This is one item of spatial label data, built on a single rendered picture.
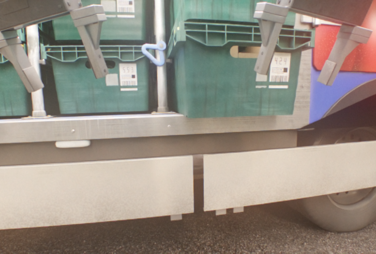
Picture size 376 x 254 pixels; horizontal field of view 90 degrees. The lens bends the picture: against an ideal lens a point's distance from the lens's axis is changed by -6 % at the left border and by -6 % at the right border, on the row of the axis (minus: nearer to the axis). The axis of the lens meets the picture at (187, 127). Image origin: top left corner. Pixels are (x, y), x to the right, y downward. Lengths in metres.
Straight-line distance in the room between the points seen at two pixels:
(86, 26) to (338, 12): 0.38
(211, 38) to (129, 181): 0.49
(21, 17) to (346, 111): 0.98
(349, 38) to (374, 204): 1.15
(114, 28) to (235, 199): 0.77
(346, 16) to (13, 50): 0.53
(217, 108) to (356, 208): 1.03
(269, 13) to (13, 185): 0.80
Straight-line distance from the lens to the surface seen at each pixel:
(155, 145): 0.67
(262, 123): 0.74
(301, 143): 0.95
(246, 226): 1.26
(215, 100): 0.56
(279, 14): 0.35
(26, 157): 0.78
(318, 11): 0.37
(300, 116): 0.82
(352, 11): 0.41
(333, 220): 1.28
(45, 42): 1.10
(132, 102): 0.81
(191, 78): 0.55
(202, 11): 0.61
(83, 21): 0.35
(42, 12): 0.37
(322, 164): 0.94
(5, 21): 0.41
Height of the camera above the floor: 0.69
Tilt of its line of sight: 7 degrees down
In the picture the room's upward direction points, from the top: 1 degrees counter-clockwise
